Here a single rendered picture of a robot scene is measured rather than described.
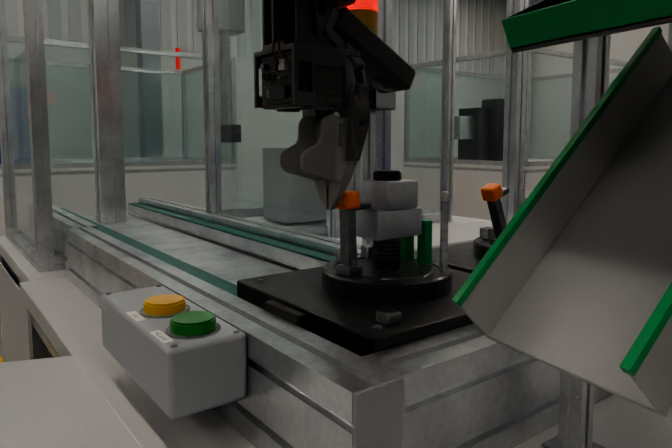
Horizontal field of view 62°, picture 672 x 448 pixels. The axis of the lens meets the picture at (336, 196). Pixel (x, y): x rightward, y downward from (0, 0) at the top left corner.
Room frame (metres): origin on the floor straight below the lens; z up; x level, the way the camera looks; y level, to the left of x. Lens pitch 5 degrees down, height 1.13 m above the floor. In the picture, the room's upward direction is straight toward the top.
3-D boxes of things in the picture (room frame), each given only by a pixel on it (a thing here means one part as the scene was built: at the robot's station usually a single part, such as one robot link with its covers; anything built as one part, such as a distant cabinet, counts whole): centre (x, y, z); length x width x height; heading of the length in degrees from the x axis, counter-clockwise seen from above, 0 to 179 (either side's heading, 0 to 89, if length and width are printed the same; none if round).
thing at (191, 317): (0.48, 0.13, 0.96); 0.04 x 0.04 x 0.02
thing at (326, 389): (0.72, 0.23, 0.91); 0.89 x 0.06 x 0.11; 37
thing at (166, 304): (0.54, 0.17, 0.96); 0.04 x 0.04 x 0.02
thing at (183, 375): (0.54, 0.17, 0.93); 0.21 x 0.07 x 0.06; 37
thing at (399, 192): (0.60, -0.06, 1.06); 0.08 x 0.04 x 0.07; 127
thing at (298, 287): (0.60, -0.05, 0.96); 0.24 x 0.24 x 0.02; 37
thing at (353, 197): (0.57, -0.02, 1.04); 0.04 x 0.02 x 0.08; 127
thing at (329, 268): (0.60, -0.05, 0.98); 0.14 x 0.14 x 0.02
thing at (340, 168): (0.53, 0.01, 1.11); 0.06 x 0.03 x 0.09; 127
